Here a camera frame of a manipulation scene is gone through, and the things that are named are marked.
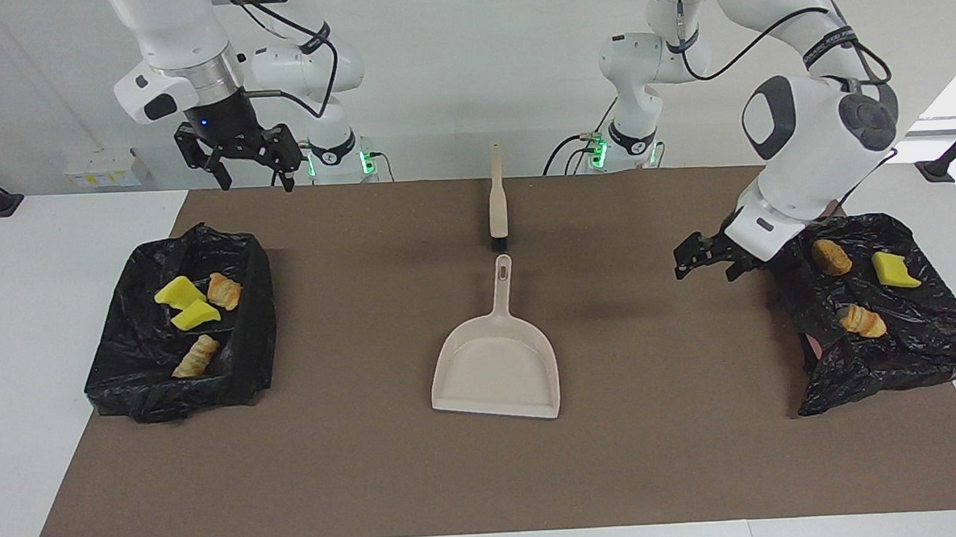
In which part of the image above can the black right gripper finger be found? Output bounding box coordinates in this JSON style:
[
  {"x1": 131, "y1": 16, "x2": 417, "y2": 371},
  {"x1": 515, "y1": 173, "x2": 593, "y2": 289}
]
[
  {"x1": 174, "y1": 120, "x2": 234, "y2": 194},
  {"x1": 266, "y1": 123, "x2": 308, "y2": 194}
]

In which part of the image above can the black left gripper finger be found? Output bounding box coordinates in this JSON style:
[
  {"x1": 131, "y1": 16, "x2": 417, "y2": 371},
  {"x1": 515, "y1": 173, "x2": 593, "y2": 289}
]
[
  {"x1": 724, "y1": 256, "x2": 763, "y2": 283},
  {"x1": 671, "y1": 231, "x2": 723, "y2": 281}
]

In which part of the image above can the pale food piece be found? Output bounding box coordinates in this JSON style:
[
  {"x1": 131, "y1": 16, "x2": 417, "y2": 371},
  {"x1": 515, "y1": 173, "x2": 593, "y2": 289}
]
[{"x1": 838, "y1": 302, "x2": 888, "y2": 340}]

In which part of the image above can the yellow sponge block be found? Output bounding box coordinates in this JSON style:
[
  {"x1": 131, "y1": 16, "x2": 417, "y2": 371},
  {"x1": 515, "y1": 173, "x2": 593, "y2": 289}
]
[{"x1": 153, "y1": 275, "x2": 208, "y2": 309}]

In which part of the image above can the orange striped croissant piece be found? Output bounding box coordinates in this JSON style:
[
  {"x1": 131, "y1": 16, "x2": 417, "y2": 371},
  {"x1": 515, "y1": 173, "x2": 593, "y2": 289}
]
[{"x1": 206, "y1": 271, "x2": 244, "y2": 313}]

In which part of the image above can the notched yellow sponge piece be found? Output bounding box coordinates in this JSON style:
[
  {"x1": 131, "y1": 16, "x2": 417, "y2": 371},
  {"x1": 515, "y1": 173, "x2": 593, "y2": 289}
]
[{"x1": 871, "y1": 249, "x2": 924, "y2": 291}]

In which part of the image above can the yellow sponge wedge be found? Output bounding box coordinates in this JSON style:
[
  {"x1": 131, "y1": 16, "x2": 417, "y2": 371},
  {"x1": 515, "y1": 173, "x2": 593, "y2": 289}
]
[{"x1": 169, "y1": 298, "x2": 223, "y2": 332}]

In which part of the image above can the beige hand brush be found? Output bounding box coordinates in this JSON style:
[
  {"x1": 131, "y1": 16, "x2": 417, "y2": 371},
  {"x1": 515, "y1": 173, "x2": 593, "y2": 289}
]
[{"x1": 484, "y1": 140, "x2": 512, "y2": 253}]

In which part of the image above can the pale flaky pastry piece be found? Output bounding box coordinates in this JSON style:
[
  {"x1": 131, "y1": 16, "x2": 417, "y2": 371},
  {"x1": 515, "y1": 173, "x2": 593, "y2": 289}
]
[{"x1": 169, "y1": 334, "x2": 222, "y2": 380}]

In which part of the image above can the beige plastic dustpan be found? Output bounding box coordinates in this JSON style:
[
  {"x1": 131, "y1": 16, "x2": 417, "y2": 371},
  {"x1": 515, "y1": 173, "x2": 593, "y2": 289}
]
[{"x1": 425, "y1": 252, "x2": 563, "y2": 426}]

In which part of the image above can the crumpled black trash bag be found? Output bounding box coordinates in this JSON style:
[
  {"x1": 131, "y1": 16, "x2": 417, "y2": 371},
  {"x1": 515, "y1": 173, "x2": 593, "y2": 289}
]
[{"x1": 763, "y1": 209, "x2": 956, "y2": 419}]

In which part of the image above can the open black bag-lined bin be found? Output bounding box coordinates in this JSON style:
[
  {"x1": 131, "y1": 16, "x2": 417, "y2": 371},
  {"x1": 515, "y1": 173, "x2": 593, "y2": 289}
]
[{"x1": 76, "y1": 219, "x2": 282, "y2": 427}]

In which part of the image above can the brown table mat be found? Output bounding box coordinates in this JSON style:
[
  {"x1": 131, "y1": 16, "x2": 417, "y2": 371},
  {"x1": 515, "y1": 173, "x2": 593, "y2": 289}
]
[{"x1": 18, "y1": 156, "x2": 956, "y2": 537}]

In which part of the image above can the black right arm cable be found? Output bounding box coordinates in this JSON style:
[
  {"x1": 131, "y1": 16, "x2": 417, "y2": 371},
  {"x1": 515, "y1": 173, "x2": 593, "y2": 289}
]
[{"x1": 224, "y1": 0, "x2": 342, "y2": 123}]

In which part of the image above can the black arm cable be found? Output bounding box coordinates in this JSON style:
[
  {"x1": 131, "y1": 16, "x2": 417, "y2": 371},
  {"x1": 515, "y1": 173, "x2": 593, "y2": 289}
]
[
  {"x1": 672, "y1": 0, "x2": 902, "y2": 212},
  {"x1": 224, "y1": 0, "x2": 342, "y2": 123}
]

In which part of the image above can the white wall socket box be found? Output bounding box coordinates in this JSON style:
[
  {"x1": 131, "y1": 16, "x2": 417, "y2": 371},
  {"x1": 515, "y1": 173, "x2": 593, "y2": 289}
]
[{"x1": 61, "y1": 147, "x2": 154, "y2": 190}]

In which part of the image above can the black base cable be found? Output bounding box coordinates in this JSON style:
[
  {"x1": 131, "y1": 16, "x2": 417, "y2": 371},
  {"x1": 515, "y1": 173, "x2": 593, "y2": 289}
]
[{"x1": 539, "y1": 97, "x2": 624, "y2": 176}]

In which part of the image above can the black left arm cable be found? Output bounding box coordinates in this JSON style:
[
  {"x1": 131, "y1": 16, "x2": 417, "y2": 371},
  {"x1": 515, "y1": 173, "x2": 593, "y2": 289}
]
[{"x1": 672, "y1": 0, "x2": 902, "y2": 212}]

